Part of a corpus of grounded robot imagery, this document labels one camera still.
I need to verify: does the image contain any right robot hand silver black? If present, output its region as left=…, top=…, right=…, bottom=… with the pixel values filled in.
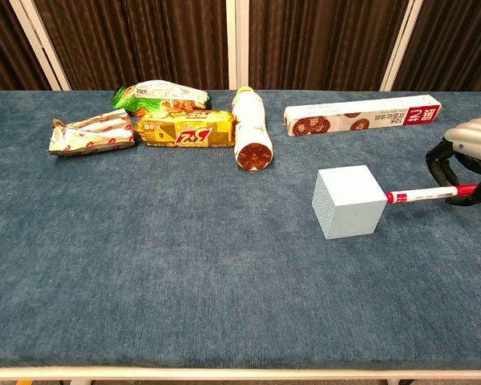
left=426, top=115, right=481, bottom=206

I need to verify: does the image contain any red and white marker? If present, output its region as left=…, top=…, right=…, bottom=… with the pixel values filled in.
left=386, top=183, right=479, bottom=205

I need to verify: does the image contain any light blue cube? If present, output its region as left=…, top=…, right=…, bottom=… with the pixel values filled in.
left=311, top=164, right=388, bottom=241

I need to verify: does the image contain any dark brown curtain panel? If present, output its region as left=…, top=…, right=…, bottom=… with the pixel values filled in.
left=0, top=0, right=52, bottom=92
left=248, top=0, right=409, bottom=91
left=34, top=0, right=230, bottom=91
left=391, top=0, right=481, bottom=101

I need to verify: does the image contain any long baking paper box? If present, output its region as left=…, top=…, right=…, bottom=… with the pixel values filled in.
left=283, top=94, right=443, bottom=137

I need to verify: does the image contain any white bottle with brown cap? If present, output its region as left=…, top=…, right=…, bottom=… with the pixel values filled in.
left=232, top=85, right=274, bottom=172

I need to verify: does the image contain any yellow cracker packet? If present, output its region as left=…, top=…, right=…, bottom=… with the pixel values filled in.
left=133, top=109, right=236, bottom=148

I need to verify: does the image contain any blue tablecloth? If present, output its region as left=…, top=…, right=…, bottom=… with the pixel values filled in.
left=0, top=89, right=481, bottom=370

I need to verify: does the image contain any green white snack bag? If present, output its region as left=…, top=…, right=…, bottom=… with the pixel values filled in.
left=111, top=80, right=210, bottom=117

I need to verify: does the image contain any white red snack wrapper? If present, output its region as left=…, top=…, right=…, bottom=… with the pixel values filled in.
left=47, top=107, right=136, bottom=156

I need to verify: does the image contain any white partition frame post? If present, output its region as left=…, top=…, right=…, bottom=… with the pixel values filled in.
left=378, top=0, right=425, bottom=91
left=225, top=0, right=250, bottom=91
left=8, top=0, right=72, bottom=91

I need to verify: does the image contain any white table frame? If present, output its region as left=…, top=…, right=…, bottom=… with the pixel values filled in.
left=0, top=366, right=481, bottom=385

